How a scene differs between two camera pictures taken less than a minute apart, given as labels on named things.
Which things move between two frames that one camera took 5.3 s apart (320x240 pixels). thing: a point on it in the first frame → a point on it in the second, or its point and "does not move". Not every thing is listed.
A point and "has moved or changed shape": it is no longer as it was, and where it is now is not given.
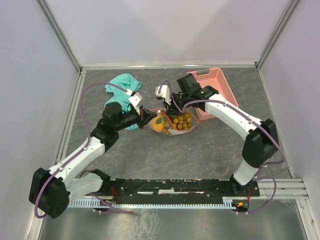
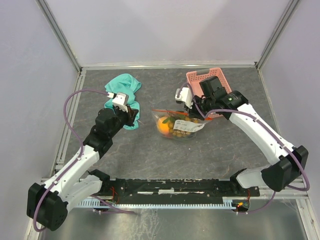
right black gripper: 170,109 → 193,113
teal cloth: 120,97 does not move
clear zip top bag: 169,126 has moved or changed shape
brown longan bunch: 182,122 → 179,133
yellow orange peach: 157,123 → 162,125
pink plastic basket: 215,78 does not move
